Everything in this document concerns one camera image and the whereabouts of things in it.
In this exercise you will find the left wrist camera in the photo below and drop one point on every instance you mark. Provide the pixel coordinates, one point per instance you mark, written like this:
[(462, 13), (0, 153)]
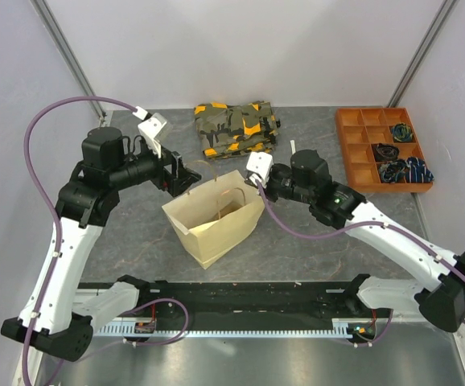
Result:
[(153, 128)]

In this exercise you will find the blue white striped sock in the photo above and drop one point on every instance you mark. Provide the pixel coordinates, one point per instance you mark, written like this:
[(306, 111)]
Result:
[(417, 171)]

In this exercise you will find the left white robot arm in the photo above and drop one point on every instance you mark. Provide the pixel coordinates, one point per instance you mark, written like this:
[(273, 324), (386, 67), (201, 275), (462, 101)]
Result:
[(50, 322)]

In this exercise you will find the left aluminium frame post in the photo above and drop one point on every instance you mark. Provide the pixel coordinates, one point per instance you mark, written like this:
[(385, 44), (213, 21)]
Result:
[(53, 28)]

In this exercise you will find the cardboard cup carrier tray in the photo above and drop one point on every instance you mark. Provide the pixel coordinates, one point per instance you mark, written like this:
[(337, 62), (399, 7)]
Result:
[(227, 209)]

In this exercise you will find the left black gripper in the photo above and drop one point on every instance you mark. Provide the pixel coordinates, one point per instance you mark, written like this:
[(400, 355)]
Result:
[(180, 178)]

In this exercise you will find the white slotted cable duct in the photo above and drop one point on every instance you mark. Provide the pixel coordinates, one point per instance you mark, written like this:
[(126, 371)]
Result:
[(339, 330)]

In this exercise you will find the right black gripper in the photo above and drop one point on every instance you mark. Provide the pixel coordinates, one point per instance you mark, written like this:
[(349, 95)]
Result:
[(267, 190)]

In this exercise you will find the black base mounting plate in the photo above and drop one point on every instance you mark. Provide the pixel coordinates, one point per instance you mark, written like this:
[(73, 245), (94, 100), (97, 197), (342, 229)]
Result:
[(250, 306)]

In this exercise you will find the dark blue patterned sock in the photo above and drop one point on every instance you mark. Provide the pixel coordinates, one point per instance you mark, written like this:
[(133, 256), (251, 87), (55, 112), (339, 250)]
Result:
[(392, 172)]

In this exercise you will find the aluminium frame post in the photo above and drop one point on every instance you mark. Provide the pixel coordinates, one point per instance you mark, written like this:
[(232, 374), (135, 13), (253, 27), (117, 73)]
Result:
[(53, 28), (432, 33)]

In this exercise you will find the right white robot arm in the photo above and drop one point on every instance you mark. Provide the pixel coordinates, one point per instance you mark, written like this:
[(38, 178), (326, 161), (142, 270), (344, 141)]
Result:
[(349, 212)]

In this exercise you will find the blue yellow rolled sock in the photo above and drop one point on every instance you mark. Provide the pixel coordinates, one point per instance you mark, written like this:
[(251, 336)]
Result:
[(402, 133)]

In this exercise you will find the orange compartment organizer tray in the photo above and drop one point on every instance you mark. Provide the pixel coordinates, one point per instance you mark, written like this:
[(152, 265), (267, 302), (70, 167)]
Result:
[(358, 129)]

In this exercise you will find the brown paper bag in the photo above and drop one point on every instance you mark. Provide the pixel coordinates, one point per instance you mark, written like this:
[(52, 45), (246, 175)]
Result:
[(191, 216)]

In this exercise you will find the camouflage folded cloth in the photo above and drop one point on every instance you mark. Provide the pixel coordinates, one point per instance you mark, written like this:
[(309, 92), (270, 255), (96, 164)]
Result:
[(228, 131)]

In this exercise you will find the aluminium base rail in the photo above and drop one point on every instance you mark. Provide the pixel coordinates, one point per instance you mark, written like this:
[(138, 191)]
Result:
[(443, 307)]

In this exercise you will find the right aluminium frame post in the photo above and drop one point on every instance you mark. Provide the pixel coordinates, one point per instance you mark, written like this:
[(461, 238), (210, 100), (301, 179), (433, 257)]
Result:
[(432, 33)]

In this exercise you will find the dark brown rolled sock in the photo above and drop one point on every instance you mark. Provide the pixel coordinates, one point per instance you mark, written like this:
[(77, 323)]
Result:
[(384, 152)]

